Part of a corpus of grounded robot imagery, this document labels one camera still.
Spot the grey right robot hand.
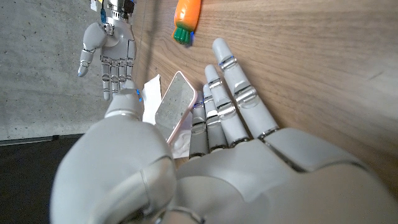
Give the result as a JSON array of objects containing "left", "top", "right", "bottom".
[{"left": 77, "top": 21, "right": 137, "bottom": 101}]

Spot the black backdrop pole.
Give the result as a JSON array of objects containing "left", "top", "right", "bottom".
[{"left": 0, "top": 133, "right": 85, "bottom": 147}]

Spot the orange toy carrot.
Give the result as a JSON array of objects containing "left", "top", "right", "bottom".
[{"left": 172, "top": 0, "right": 202, "bottom": 45}]

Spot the black backdrop curtain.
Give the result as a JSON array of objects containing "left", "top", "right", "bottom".
[{"left": 0, "top": 136, "right": 85, "bottom": 224}]

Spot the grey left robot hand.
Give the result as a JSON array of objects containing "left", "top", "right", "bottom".
[{"left": 49, "top": 37, "right": 398, "bottom": 224}]

